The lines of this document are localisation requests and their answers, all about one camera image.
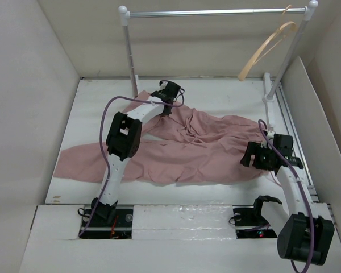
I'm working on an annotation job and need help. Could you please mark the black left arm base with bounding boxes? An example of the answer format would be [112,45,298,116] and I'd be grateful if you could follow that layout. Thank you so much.
[77,205,134,239]

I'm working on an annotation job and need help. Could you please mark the pink trousers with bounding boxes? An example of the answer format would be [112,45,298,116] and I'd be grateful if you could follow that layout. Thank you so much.
[53,89,282,187]

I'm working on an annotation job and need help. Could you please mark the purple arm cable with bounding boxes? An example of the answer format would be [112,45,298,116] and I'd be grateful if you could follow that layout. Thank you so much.
[79,87,186,237]
[257,118,314,273]

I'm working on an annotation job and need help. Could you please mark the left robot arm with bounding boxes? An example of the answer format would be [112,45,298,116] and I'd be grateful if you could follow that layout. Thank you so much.
[90,80,184,226]

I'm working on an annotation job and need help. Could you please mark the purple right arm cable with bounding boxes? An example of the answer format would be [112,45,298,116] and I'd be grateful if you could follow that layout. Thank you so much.
[257,118,314,273]

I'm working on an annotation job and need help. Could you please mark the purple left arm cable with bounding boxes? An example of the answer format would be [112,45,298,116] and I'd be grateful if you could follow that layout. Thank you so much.
[79,87,186,237]

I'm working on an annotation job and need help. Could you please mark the beige wooden hanger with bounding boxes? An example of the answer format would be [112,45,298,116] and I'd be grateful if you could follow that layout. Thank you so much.
[238,5,297,81]

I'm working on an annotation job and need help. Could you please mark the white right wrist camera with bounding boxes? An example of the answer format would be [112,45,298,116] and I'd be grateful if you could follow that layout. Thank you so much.
[261,130,275,149]

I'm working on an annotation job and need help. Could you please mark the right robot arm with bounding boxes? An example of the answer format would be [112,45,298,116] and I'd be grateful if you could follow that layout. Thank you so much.
[240,130,335,267]

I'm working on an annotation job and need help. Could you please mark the white clothes rack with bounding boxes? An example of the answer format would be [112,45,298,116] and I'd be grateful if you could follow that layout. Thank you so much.
[115,1,318,128]

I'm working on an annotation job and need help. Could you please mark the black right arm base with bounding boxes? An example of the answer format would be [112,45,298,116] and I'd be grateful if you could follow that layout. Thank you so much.
[228,196,282,239]

